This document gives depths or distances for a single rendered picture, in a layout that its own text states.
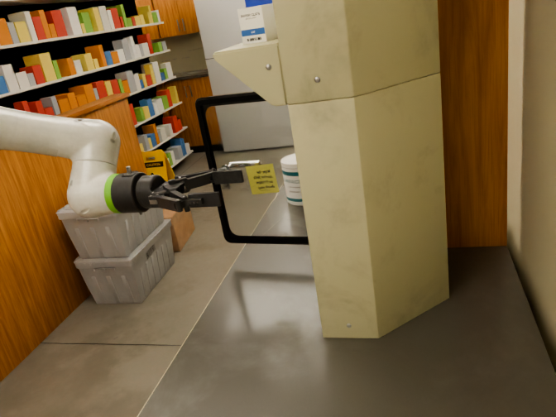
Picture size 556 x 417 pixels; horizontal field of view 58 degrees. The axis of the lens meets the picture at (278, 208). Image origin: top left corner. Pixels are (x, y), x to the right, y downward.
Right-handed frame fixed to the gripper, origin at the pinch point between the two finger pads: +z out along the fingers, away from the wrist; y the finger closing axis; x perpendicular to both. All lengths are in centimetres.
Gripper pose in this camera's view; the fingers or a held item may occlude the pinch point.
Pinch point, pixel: (227, 187)
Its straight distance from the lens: 109.2
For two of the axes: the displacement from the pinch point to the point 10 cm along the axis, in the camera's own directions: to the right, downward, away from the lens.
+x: 1.6, 9.2, 3.7
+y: 2.6, -4.0, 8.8
